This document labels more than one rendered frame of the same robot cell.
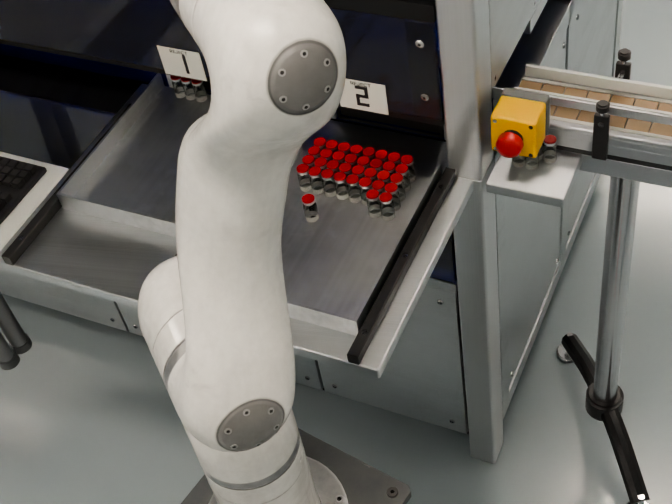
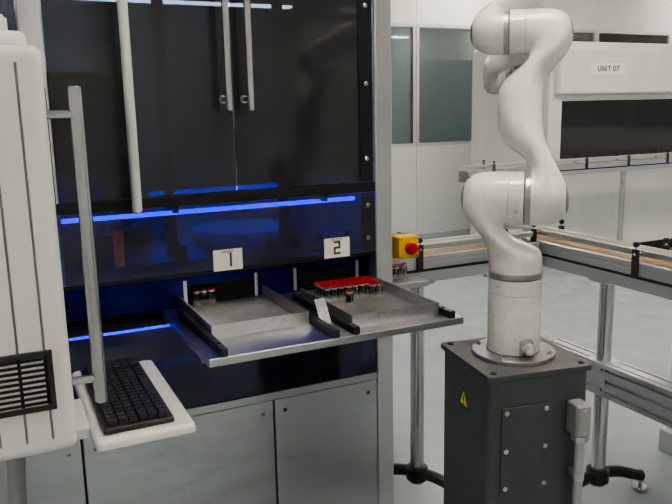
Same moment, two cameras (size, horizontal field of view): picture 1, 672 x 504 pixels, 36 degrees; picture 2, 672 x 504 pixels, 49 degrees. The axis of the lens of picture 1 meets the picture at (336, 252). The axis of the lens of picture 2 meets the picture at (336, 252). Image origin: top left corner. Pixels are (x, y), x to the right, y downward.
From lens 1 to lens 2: 187 cm
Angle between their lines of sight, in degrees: 61
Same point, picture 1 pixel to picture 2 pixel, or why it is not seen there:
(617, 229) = not seen: hidden behind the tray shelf
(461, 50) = (386, 203)
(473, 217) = not seen: hidden behind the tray
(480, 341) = (389, 414)
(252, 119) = (568, 38)
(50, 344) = not seen: outside the picture
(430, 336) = (360, 429)
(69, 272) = (267, 347)
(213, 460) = (531, 258)
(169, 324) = (510, 177)
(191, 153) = (531, 72)
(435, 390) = (360, 483)
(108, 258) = (278, 339)
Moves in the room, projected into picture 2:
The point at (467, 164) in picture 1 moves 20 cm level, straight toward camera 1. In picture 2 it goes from (386, 275) to (440, 284)
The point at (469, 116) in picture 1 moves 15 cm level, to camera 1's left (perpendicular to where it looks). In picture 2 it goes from (388, 242) to (365, 251)
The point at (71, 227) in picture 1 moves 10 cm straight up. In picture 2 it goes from (232, 341) to (230, 301)
